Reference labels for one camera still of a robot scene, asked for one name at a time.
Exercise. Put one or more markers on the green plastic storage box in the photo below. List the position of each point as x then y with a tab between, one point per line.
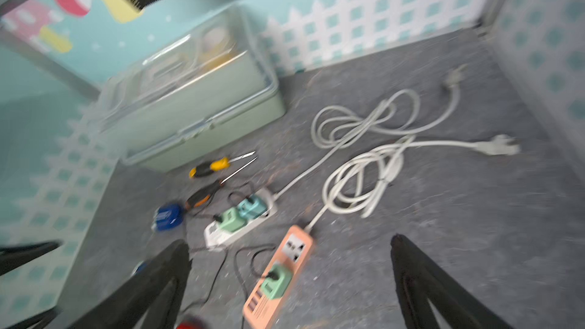
207	89

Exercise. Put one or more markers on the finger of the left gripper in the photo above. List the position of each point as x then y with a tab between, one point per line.
13	257
38	321

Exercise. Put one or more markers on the red electric shaver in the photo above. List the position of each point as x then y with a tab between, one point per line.
189	324

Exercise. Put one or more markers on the teal charger adapter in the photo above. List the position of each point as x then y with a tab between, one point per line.
252	207

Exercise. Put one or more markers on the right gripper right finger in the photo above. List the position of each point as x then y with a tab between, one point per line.
423	287

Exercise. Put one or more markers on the white power strip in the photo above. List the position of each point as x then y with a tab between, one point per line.
216	239

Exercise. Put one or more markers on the yellow handled screwdriver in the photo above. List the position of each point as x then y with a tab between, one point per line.
208	168

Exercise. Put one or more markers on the orange power strip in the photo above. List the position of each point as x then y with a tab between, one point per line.
262	307

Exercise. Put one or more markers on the blue shaver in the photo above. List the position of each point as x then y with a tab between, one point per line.
168	217
138	267

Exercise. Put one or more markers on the green charger adapter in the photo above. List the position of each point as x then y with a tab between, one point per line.
230	220
276	282

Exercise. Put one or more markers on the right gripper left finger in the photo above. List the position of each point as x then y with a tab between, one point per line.
152	296

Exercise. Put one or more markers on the orange handled screwdriver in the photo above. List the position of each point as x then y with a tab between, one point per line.
205	194

